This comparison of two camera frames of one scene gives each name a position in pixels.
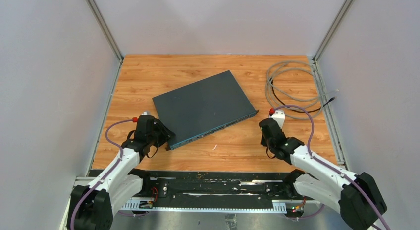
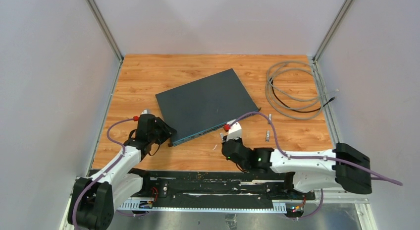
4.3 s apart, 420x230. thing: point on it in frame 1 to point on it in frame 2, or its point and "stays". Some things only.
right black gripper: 263,142 to 237,140
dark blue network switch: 201,108 stays
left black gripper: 166,134 stays
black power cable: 298,110 stays
